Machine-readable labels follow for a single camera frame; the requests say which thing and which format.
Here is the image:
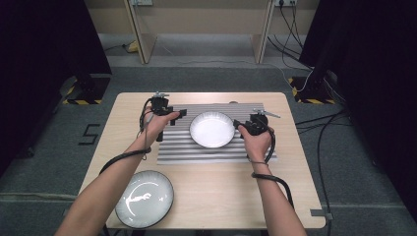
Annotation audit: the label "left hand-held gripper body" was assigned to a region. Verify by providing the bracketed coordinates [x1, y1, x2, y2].
[149, 90, 175, 143]

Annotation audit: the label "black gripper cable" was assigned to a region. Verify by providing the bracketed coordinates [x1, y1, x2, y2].
[98, 97, 155, 176]
[251, 117, 295, 209]

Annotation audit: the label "white ridged plate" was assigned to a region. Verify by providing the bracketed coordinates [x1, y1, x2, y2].
[189, 110, 237, 149]

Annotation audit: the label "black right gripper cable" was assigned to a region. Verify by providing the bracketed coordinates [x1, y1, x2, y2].
[251, 117, 295, 209]

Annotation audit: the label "person's right hand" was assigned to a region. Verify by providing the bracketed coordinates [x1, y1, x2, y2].
[237, 124, 275, 165]

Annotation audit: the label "grey metal table bracket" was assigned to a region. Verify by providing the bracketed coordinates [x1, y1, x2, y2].
[309, 207, 334, 221]

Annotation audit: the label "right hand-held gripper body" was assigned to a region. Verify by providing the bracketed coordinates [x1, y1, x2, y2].
[243, 108, 282, 137]

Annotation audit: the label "white floor cable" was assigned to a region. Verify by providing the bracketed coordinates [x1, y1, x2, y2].
[156, 42, 315, 93]

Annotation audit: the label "grey striped placemat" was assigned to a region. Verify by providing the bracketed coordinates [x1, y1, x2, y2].
[155, 102, 278, 165]

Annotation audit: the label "thin black floor cable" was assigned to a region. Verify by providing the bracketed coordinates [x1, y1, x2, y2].
[103, 42, 128, 53]

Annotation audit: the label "black floor cables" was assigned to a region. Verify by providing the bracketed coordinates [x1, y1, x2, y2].
[294, 110, 349, 236]

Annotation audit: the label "dark-rimmed grey plate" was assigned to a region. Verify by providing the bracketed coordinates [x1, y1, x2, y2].
[114, 169, 175, 230]

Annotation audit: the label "black curtain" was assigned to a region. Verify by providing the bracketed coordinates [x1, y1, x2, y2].
[299, 0, 417, 221]
[0, 0, 112, 178]

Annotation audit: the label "black cables from power strip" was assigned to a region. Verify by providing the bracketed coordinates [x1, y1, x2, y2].
[267, 3, 313, 71]

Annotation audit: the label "stand base with hazard tape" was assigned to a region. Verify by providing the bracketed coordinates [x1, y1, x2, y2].
[61, 74, 111, 106]
[287, 76, 338, 105]

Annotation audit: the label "beige wooden desk leg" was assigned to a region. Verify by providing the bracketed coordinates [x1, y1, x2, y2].
[251, 0, 276, 65]
[123, 0, 158, 65]

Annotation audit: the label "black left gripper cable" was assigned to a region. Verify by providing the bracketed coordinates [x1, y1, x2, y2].
[98, 97, 155, 176]

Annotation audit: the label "person's left hand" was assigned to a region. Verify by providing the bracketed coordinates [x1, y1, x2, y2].
[137, 106, 182, 150]

